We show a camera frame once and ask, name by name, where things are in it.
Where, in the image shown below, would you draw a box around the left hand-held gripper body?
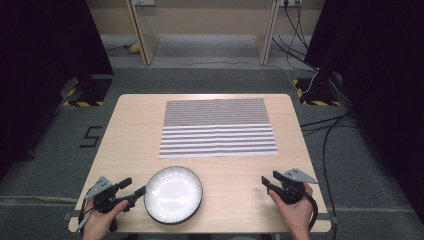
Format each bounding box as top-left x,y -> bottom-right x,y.
84,175 -> 132,233

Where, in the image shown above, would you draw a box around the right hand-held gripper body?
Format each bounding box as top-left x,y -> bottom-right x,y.
275,167 -> 320,205

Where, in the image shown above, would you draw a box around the person's left hand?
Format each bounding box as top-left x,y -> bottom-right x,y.
82,200 -> 130,240

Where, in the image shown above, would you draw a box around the person's right hand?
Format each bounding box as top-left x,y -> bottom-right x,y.
267,183 -> 315,240

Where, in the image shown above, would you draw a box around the white plate with dark rim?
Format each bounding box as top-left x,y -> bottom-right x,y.
143,165 -> 204,225

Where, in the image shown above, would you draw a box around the black tape floor mark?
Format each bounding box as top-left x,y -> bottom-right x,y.
79,125 -> 103,149

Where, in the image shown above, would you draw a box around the grey striped cloth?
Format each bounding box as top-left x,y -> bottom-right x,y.
158,98 -> 279,160

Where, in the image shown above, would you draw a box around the stand base with hazard tape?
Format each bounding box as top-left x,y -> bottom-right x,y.
292,77 -> 343,107
62,74 -> 114,108

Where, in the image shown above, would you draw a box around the yellow object on floor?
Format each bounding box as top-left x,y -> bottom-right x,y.
127,41 -> 142,55

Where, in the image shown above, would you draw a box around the black curtain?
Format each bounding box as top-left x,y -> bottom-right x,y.
0,0 -> 115,183
303,0 -> 424,225

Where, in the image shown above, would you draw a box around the beige wooden desk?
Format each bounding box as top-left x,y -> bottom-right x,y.
85,0 -> 327,66

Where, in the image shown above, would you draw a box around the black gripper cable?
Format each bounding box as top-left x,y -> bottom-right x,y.
77,188 -> 96,234
301,188 -> 320,232

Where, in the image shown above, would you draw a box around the black floor cables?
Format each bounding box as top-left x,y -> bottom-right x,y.
299,111 -> 356,240

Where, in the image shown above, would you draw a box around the black cables from socket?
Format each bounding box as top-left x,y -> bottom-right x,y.
271,3 -> 318,73

